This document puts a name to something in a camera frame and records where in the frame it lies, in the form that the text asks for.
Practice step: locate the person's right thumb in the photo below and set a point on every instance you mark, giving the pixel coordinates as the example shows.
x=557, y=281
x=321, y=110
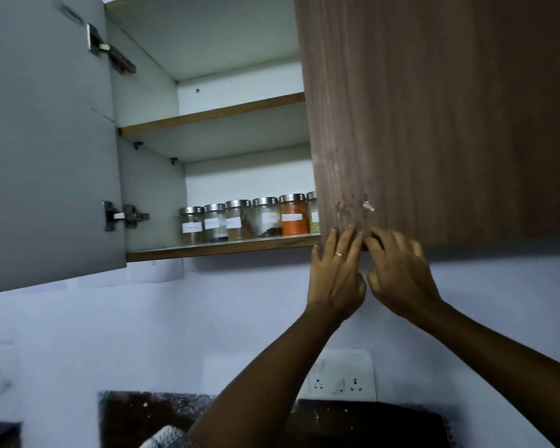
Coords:
x=372, y=283

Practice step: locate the white wood-edged cabinet shelf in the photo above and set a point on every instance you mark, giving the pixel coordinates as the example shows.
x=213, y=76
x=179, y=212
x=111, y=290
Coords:
x=224, y=130

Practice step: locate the grey-backed cabinet door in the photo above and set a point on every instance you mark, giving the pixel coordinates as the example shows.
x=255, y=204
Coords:
x=46, y=149

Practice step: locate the person's right hand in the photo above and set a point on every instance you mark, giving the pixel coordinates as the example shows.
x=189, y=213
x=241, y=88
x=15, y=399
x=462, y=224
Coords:
x=403, y=279

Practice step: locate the brown wood cabinet door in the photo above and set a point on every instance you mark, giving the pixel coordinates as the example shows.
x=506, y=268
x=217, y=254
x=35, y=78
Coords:
x=448, y=111

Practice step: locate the person's left forearm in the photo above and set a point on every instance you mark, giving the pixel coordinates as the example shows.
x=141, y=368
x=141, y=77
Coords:
x=261, y=391

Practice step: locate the person's left hand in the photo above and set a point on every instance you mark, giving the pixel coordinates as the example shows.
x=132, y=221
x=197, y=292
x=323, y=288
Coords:
x=333, y=284

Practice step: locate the patterned grey garment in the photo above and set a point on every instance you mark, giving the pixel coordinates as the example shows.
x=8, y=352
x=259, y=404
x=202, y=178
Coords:
x=165, y=438

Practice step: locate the white wall socket plate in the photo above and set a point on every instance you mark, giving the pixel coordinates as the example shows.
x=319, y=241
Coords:
x=357, y=375

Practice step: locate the person's left middle finger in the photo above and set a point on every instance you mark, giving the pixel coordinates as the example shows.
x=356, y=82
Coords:
x=345, y=244

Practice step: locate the metal cabinet door hinge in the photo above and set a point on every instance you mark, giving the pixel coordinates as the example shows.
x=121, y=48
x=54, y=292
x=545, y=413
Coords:
x=126, y=216
x=112, y=51

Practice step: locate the person's right forearm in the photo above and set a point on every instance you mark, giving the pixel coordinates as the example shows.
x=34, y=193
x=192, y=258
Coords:
x=504, y=373

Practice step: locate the person's left little finger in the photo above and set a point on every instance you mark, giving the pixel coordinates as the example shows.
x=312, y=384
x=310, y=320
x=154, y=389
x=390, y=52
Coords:
x=317, y=256

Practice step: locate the person's right little finger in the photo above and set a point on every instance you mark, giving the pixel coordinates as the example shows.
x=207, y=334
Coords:
x=419, y=254

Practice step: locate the white wall cabinet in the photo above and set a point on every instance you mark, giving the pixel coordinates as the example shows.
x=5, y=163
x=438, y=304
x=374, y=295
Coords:
x=205, y=37

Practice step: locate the person's right middle finger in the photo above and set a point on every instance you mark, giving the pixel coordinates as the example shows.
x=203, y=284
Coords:
x=388, y=240

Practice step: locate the row of glass spice jars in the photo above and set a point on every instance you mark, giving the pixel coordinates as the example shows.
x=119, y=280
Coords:
x=261, y=219

